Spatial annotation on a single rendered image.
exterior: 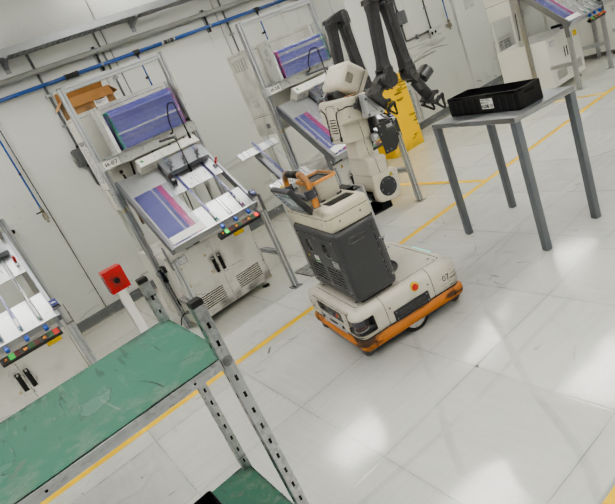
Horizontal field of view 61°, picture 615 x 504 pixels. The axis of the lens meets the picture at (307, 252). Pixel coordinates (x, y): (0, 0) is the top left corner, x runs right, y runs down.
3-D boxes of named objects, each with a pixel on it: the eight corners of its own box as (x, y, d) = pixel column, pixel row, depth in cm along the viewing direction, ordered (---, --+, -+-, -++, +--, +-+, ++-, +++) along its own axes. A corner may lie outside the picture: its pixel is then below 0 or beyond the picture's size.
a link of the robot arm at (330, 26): (317, 16, 281) (325, 12, 272) (339, 12, 285) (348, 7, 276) (336, 99, 294) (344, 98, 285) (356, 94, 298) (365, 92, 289)
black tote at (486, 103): (451, 116, 329) (446, 99, 326) (472, 106, 334) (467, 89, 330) (520, 110, 278) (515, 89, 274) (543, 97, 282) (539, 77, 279)
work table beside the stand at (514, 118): (548, 251, 295) (513, 117, 269) (465, 234, 358) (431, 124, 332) (601, 216, 308) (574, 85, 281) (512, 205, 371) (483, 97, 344)
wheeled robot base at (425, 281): (368, 358, 262) (351, 318, 254) (316, 322, 319) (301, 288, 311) (468, 293, 281) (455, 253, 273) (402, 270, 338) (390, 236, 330)
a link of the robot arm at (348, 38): (330, 16, 284) (339, 12, 274) (338, 13, 286) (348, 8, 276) (357, 92, 299) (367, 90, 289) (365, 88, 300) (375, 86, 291)
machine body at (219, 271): (275, 282, 414) (243, 213, 394) (202, 331, 383) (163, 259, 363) (239, 273, 468) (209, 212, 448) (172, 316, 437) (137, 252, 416)
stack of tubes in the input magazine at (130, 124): (187, 121, 379) (170, 86, 370) (124, 149, 356) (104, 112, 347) (181, 124, 389) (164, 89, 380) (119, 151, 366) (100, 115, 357)
